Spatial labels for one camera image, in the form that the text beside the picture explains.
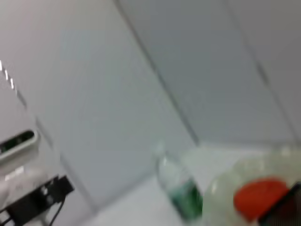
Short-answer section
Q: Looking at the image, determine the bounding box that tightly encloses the red tomato-shaped toy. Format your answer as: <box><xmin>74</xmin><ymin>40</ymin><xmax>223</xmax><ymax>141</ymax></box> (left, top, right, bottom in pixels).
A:
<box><xmin>233</xmin><ymin>178</ymin><xmax>290</xmax><ymax>222</ymax></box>

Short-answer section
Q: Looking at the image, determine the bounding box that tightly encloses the black mesh pen holder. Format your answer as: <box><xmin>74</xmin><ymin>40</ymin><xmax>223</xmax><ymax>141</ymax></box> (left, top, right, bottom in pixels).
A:
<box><xmin>258</xmin><ymin>181</ymin><xmax>301</xmax><ymax>226</ymax></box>

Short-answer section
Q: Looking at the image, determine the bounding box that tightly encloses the clear green-label water bottle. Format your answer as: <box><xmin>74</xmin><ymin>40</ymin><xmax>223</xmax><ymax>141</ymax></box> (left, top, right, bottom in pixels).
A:
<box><xmin>156</xmin><ymin>141</ymin><xmax>204</xmax><ymax>221</ymax></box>

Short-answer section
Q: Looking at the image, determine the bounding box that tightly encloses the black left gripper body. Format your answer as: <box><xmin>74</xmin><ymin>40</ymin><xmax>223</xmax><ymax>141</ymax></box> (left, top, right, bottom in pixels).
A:
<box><xmin>6</xmin><ymin>175</ymin><xmax>75</xmax><ymax>226</ymax></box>

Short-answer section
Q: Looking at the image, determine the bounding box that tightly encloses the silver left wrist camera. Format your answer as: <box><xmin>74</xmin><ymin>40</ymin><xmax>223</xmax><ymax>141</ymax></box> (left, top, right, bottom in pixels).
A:
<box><xmin>0</xmin><ymin>129</ymin><xmax>40</xmax><ymax>168</ymax></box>

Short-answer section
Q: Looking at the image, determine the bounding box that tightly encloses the pale green glass fruit plate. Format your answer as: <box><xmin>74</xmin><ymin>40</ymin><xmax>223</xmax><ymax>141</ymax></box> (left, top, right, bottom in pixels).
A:
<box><xmin>201</xmin><ymin>145</ymin><xmax>301</xmax><ymax>226</ymax></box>

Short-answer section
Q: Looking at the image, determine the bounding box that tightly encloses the left gripper cable with connector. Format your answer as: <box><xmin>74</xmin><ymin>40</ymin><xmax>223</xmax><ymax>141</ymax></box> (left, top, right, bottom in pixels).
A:
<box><xmin>46</xmin><ymin>194</ymin><xmax>68</xmax><ymax>226</ymax></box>

